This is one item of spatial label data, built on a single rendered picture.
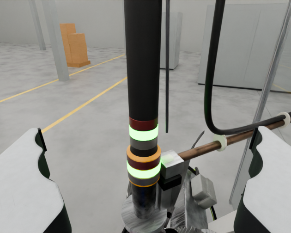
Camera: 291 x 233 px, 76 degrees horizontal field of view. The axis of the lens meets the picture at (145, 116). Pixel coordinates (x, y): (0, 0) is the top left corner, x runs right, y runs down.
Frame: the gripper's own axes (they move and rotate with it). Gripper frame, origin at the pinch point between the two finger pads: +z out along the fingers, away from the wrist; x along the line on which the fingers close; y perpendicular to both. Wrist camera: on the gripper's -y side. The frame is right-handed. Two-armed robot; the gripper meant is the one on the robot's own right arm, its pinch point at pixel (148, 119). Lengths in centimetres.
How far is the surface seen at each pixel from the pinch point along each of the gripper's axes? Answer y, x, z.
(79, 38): 59, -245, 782
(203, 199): 54, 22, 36
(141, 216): 19.1, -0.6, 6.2
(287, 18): -7, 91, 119
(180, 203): 54, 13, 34
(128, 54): -3.2, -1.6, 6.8
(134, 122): 3.7, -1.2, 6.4
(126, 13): -6.5, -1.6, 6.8
